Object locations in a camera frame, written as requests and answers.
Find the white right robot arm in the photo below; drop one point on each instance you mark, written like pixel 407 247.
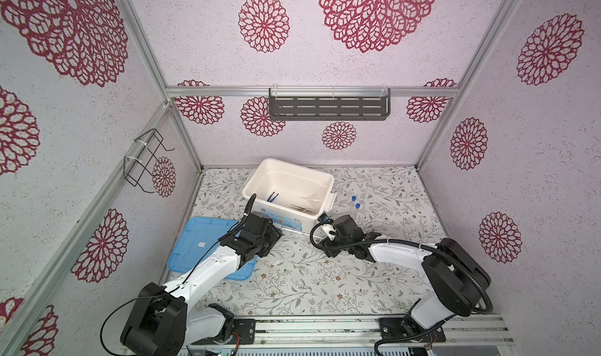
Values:
pixel 459 285

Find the white plastic storage bin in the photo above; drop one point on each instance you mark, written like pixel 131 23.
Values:
pixel 297 185

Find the blue plastic bin lid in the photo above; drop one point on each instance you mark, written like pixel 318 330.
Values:
pixel 199 240

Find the metal tweezers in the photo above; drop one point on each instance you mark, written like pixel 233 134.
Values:
pixel 304 210

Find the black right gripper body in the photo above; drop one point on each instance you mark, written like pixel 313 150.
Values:
pixel 332 250

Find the blue pen dropper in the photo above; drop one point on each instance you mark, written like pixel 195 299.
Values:
pixel 272 197

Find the white glass stirring rod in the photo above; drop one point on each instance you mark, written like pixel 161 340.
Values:
pixel 301 233

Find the black wire wall rack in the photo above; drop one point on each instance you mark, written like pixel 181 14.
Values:
pixel 151 170

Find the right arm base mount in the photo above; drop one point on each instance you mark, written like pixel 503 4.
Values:
pixel 399 330

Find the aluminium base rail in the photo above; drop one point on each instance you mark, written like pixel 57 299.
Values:
pixel 363 331

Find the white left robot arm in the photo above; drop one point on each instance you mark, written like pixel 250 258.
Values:
pixel 162 321

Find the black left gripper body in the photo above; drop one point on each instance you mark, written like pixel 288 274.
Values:
pixel 267 242

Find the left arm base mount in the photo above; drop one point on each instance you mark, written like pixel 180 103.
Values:
pixel 239 331

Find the grey wall shelf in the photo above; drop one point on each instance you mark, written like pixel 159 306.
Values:
pixel 329 108

